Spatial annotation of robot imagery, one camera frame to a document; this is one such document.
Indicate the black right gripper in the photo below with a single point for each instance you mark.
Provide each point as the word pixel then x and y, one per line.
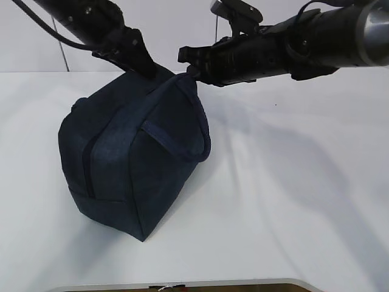
pixel 243 59

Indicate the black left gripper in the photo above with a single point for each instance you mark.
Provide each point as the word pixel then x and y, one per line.
pixel 125 47

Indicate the navy blue lunch bag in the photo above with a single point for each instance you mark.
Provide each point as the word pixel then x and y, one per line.
pixel 127 150

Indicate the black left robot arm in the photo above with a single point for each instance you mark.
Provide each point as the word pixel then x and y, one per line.
pixel 101 24

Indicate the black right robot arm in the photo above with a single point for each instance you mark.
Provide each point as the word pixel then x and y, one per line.
pixel 311 44

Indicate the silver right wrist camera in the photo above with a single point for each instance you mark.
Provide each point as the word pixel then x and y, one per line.
pixel 242 17

